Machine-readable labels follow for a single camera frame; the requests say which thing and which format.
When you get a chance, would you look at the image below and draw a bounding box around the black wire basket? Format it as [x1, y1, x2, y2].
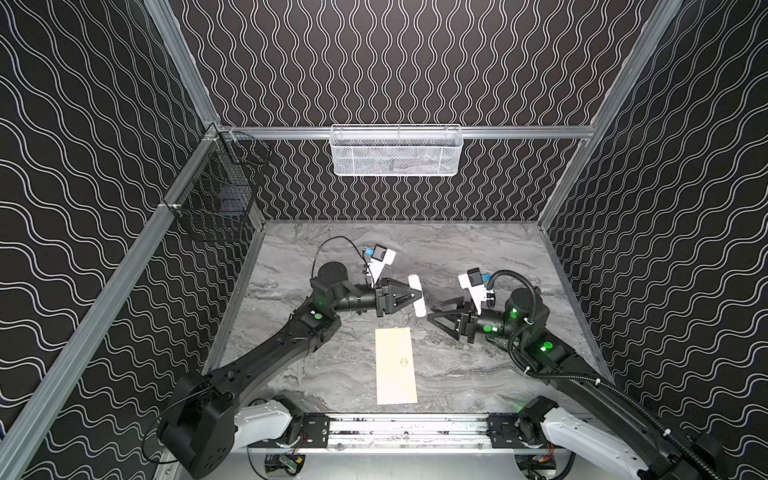
[171, 129, 259, 244]

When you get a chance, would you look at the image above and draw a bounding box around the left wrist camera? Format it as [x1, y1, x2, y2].
[364, 244, 396, 286]

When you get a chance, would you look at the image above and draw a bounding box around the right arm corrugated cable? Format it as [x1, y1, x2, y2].
[485, 269, 721, 480]

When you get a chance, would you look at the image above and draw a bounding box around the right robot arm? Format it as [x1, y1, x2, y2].
[427, 288, 725, 479]

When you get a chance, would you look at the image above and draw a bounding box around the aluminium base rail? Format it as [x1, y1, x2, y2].
[170, 411, 652, 452]

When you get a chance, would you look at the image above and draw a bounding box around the white wire mesh basket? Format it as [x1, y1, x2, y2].
[329, 124, 464, 177]

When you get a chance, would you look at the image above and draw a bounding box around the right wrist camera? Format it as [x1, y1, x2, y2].
[458, 268, 496, 314]

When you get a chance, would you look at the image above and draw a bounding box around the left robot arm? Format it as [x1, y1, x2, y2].
[157, 262, 426, 479]

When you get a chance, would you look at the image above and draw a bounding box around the cream envelope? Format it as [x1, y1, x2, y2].
[375, 328, 418, 405]

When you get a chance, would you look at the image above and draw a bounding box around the white glue stick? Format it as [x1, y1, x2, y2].
[408, 274, 427, 318]

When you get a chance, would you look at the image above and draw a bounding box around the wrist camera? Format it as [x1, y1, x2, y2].
[364, 244, 396, 286]
[458, 268, 496, 314]

